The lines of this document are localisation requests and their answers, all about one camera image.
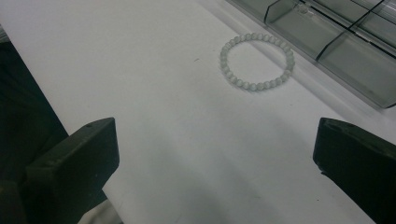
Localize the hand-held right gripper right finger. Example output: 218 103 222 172
312 117 396 224

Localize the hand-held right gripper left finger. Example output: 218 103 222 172
20 117 120 224

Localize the clear compartment organizer box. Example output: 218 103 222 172
224 0 396 110

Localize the white bead bracelet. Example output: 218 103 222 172
219 32 296 92

